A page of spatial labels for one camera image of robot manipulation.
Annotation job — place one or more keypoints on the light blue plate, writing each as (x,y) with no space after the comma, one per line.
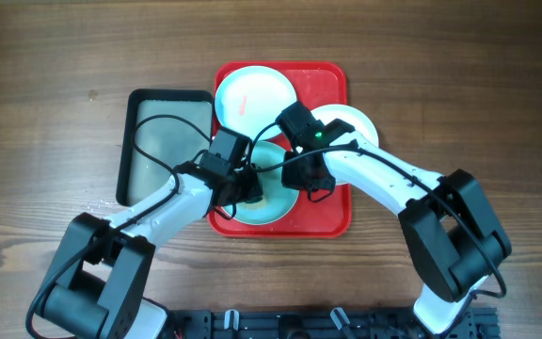
(276,200)
(251,98)

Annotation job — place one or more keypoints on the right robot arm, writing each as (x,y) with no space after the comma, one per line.
(454,237)

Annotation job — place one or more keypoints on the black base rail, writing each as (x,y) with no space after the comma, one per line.
(377,323)

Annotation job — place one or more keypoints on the red plastic tray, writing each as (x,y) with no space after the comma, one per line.
(316,83)

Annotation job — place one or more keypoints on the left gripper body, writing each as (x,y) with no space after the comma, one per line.
(247,185)

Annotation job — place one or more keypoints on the white plate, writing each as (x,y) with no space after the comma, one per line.
(351,122)

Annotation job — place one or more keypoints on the black water tray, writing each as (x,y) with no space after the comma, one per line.
(171,125)

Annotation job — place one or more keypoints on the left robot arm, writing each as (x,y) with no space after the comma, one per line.
(95,284)

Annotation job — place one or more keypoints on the green yellow sponge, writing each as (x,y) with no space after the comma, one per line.
(254,201)

